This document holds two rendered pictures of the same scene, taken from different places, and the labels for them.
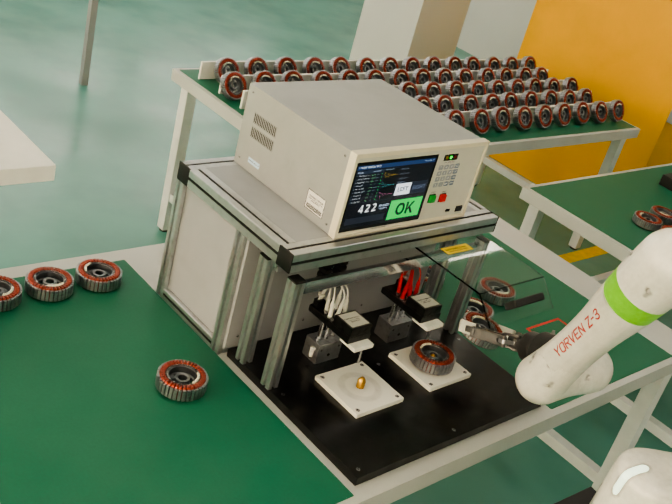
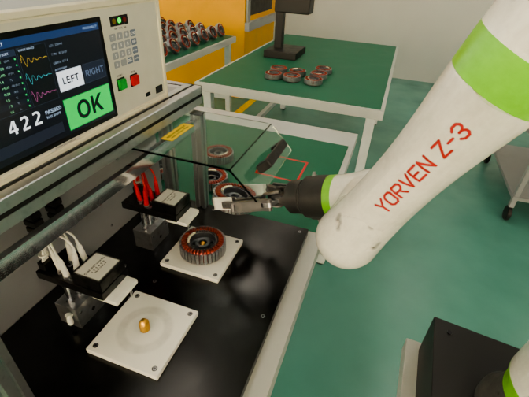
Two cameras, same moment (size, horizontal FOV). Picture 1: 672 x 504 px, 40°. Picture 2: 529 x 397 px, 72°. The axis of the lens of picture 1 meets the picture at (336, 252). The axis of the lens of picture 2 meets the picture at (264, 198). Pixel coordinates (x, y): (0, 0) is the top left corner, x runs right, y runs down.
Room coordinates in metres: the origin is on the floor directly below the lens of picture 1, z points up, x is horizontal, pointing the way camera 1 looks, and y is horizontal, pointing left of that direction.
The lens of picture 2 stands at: (1.26, -0.15, 1.39)
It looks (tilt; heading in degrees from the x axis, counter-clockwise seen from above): 34 degrees down; 336
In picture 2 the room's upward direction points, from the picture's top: 3 degrees clockwise
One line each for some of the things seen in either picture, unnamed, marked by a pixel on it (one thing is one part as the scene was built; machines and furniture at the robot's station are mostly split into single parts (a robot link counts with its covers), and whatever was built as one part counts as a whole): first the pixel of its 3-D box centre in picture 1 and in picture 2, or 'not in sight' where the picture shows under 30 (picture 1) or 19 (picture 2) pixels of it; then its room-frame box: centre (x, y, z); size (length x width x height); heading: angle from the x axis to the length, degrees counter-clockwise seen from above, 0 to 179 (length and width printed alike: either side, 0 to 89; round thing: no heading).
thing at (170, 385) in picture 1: (181, 380); not in sight; (1.61, 0.25, 0.77); 0.11 x 0.11 x 0.04
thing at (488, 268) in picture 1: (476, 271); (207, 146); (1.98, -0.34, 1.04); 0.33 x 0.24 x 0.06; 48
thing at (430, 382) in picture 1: (429, 365); (203, 252); (1.93, -0.30, 0.78); 0.15 x 0.15 x 0.01; 48
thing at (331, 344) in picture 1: (322, 346); (82, 301); (1.85, -0.03, 0.80); 0.08 x 0.05 x 0.06; 138
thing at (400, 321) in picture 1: (393, 326); (151, 231); (2.03, -0.19, 0.80); 0.08 x 0.05 x 0.06; 138
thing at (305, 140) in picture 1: (360, 151); (1, 59); (2.07, 0.01, 1.22); 0.44 x 0.39 x 0.20; 138
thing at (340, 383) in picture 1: (359, 388); (145, 330); (1.75, -0.14, 0.78); 0.15 x 0.15 x 0.01; 48
